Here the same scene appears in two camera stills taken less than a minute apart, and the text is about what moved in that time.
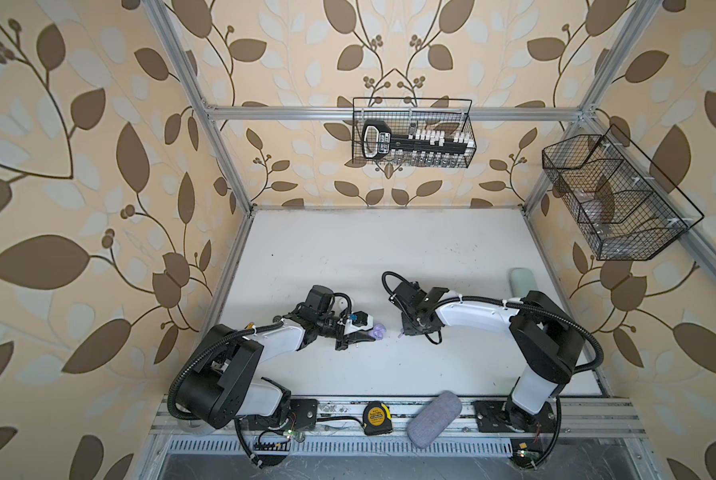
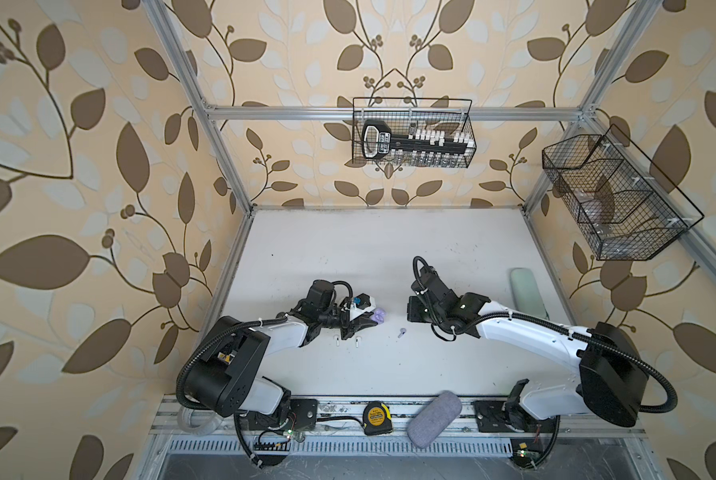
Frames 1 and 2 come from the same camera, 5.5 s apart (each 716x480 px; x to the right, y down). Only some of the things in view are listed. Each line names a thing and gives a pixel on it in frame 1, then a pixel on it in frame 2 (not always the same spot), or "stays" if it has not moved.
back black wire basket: x=412 y=132 stays
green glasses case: x=522 y=280 stays
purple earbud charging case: x=378 y=332 -> x=379 y=315
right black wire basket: x=624 y=207 stays
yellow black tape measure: x=376 y=419 stays
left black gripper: x=343 y=344 -> x=355 y=327
